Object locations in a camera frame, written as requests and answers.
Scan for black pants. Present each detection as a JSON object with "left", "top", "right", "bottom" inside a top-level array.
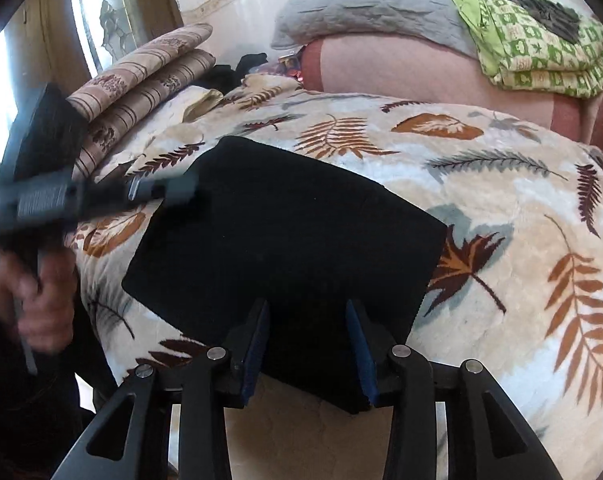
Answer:
[{"left": 122, "top": 136, "right": 447, "bottom": 414}]

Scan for person's left hand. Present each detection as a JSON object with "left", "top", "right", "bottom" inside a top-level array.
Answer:
[{"left": 0, "top": 247, "right": 78, "bottom": 356}]

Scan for striped floral upper cushion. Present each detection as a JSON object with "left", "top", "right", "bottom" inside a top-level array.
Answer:
[{"left": 67, "top": 23, "right": 213, "bottom": 122}]

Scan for leaf pattern fleece blanket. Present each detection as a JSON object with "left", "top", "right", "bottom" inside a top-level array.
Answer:
[{"left": 69, "top": 75, "right": 603, "bottom": 479}]

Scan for cream yellow-trimmed cloth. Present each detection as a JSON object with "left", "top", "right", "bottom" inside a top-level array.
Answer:
[{"left": 182, "top": 87, "right": 223, "bottom": 122}]

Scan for small black garment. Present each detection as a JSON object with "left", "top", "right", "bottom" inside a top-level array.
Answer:
[{"left": 193, "top": 53, "right": 268, "bottom": 96}]

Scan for colourful printed packet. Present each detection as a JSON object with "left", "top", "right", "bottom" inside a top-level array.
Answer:
[{"left": 259, "top": 47, "right": 306, "bottom": 82}]

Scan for green patterned folded cloth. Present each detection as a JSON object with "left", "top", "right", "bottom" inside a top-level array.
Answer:
[{"left": 452, "top": 0, "right": 603, "bottom": 99}]

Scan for grey quilted pillow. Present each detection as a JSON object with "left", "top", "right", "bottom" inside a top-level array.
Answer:
[{"left": 271, "top": 0, "right": 478, "bottom": 58}]

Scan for dark grey ribbed garment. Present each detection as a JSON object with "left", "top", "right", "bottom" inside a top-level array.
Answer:
[{"left": 509, "top": 0, "right": 580, "bottom": 44}]

